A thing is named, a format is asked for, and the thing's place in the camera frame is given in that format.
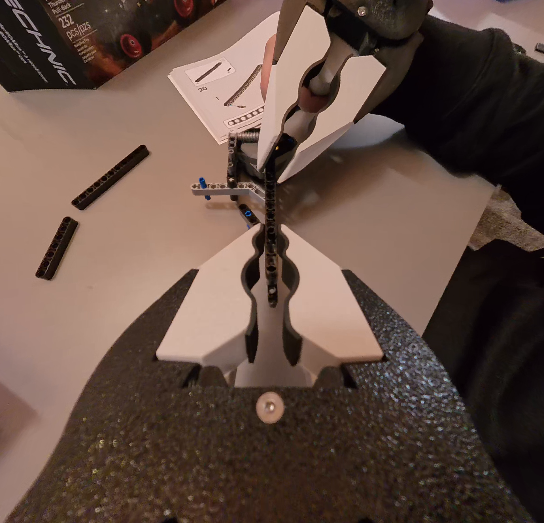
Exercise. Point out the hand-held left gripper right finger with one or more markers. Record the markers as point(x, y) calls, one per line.
point(335, 314)

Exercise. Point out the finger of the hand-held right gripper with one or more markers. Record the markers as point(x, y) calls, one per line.
point(293, 64)
point(352, 93)

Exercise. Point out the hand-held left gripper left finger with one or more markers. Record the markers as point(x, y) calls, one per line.
point(204, 314)

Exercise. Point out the long black toy beam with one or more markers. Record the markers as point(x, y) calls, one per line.
point(272, 255)

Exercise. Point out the grey black toy motor assembly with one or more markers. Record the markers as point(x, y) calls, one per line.
point(248, 159)

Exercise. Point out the person's right forearm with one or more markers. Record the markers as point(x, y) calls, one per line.
point(467, 106)

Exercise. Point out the grey desk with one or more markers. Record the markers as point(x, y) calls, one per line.
point(127, 297)

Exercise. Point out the person's right hand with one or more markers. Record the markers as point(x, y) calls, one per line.
point(312, 102)

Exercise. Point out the white instruction booklet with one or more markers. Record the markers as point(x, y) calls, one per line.
point(204, 102)

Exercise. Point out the short black toy beam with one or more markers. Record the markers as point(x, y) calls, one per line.
point(57, 248)

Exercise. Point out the medium black toy beam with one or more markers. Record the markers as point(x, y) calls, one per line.
point(110, 177)

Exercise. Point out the dark cloth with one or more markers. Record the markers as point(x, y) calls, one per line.
point(501, 340)

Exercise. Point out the dark toy set cardboard box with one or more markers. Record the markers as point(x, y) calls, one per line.
point(85, 30)

